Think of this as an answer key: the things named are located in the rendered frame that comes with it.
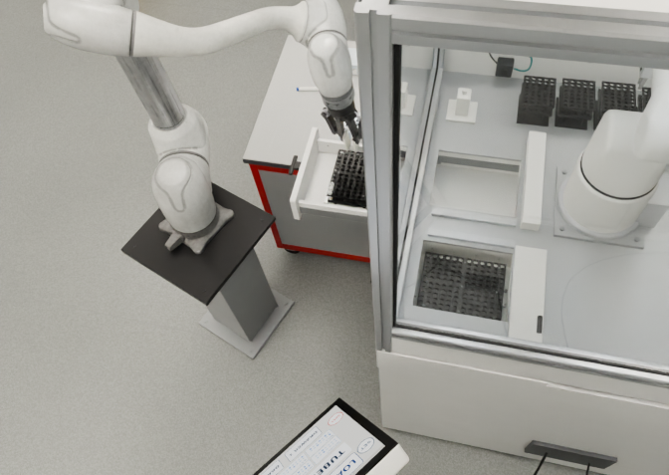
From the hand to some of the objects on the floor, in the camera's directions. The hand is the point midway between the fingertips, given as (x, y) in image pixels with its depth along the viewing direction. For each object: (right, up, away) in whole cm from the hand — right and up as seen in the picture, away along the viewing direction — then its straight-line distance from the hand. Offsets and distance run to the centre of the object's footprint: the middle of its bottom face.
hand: (350, 141), depth 178 cm
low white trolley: (+4, -18, +106) cm, 107 cm away
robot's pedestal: (-43, -64, +83) cm, 113 cm away
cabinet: (+70, -69, +69) cm, 120 cm away
